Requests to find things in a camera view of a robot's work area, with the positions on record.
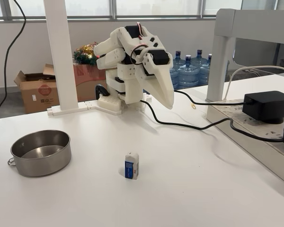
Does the small white and blue box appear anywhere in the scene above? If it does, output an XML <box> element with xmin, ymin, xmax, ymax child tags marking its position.
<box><xmin>124</xmin><ymin>152</ymin><xmax>140</xmax><ymax>180</ymax></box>

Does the red cardboard box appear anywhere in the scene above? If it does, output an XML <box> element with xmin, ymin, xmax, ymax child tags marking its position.
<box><xmin>73</xmin><ymin>63</ymin><xmax>108</xmax><ymax>101</ymax></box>

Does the open brown cardboard box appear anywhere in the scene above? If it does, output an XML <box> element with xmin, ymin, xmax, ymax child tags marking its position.
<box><xmin>13</xmin><ymin>63</ymin><xmax>61</xmax><ymax>114</ymax></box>

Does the round metal bowl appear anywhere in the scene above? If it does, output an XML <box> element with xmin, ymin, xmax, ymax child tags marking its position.
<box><xmin>7</xmin><ymin>129</ymin><xmax>72</xmax><ymax>177</ymax></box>

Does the black table clamp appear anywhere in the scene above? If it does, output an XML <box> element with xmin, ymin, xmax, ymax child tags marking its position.
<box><xmin>94</xmin><ymin>84</ymin><xmax>109</xmax><ymax>100</ymax></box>

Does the white desk shelf riser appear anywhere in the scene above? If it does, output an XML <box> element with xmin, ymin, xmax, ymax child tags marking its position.
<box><xmin>205</xmin><ymin>8</ymin><xmax>284</xmax><ymax>103</ymax></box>

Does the tinsel christmas wreath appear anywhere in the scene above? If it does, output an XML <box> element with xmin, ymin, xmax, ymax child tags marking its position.
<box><xmin>73</xmin><ymin>42</ymin><xmax>99</xmax><ymax>66</ymax></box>

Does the white power strip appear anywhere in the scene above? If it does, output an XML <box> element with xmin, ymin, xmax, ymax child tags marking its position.
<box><xmin>207</xmin><ymin>99</ymin><xmax>284</xmax><ymax>187</ymax></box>

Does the black power adapter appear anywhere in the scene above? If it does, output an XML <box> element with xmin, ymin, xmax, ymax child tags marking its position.
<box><xmin>241</xmin><ymin>91</ymin><xmax>284</xmax><ymax>125</ymax></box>

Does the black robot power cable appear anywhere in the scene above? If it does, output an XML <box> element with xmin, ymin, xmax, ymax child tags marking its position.
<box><xmin>139</xmin><ymin>99</ymin><xmax>284</xmax><ymax>143</ymax></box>

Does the black adapter cable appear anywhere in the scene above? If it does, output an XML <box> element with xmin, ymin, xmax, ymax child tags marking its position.
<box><xmin>174</xmin><ymin>89</ymin><xmax>251</xmax><ymax>106</ymax></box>

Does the white cable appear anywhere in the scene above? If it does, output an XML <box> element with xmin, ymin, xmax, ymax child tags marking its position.
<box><xmin>223</xmin><ymin>65</ymin><xmax>284</xmax><ymax>101</ymax></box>

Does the white camera stand post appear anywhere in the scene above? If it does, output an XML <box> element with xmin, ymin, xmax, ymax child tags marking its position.
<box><xmin>43</xmin><ymin>0</ymin><xmax>102</xmax><ymax>117</ymax></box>

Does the black hanging cable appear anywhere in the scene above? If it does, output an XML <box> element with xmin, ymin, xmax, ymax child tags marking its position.
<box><xmin>0</xmin><ymin>0</ymin><xmax>27</xmax><ymax>120</ymax></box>

